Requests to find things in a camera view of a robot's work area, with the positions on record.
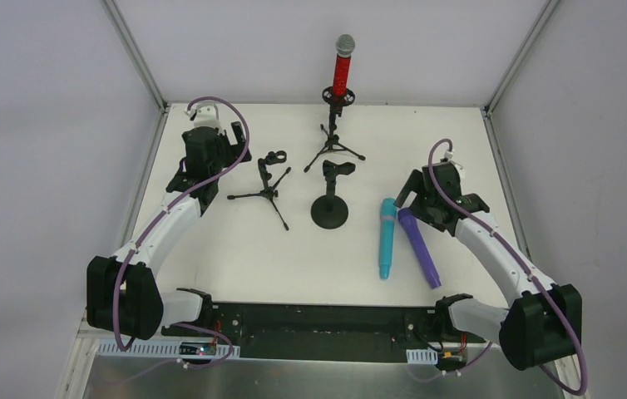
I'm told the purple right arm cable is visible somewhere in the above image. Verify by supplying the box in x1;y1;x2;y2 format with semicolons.
427;138;590;397

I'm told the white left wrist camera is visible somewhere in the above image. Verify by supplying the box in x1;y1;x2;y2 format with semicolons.
185;103;221;131

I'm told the black shock-mount tripod stand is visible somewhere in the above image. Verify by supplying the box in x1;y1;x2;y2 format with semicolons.
304;86;366;173

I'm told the circuit board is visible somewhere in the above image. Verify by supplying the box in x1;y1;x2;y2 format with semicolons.
437;356;467;372
179;342;217;357

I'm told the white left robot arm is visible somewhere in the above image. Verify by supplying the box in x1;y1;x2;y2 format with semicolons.
86;121;252;340

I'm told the red glitter microphone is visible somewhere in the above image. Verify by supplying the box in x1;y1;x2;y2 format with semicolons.
332;34;355;99

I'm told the right circuit board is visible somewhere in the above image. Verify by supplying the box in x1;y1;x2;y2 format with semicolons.
437;356;467;372

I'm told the left circuit board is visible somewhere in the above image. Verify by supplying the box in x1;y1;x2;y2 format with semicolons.
179;342;217;357

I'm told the teal microphone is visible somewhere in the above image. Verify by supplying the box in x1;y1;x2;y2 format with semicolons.
378;198;397;280

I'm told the black round-base mic stand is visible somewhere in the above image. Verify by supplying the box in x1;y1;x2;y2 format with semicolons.
310;160;356;229

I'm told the purple microphone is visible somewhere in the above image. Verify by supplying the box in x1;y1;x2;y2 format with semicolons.
397;208;442;289

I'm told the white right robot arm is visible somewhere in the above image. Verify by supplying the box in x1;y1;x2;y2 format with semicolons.
394;160;582;371

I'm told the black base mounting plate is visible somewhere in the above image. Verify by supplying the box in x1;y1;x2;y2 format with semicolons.
160;302;482;363

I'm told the black clip tripod stand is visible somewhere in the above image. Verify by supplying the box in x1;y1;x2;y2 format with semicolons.
227;150;292;231

